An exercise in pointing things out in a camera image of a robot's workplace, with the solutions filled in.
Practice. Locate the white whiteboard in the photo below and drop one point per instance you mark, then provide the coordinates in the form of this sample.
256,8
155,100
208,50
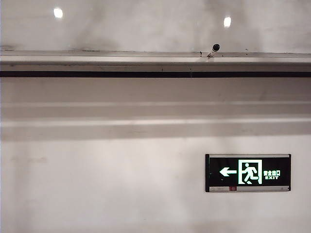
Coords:
145,26

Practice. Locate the aluminium whiteboard marker tray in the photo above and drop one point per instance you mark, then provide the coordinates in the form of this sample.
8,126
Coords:
121,63

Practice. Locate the white marker with black cap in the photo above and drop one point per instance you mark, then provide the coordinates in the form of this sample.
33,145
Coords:
213,50

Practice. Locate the black green emergency exit sign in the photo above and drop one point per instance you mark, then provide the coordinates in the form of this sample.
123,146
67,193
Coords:
248,173

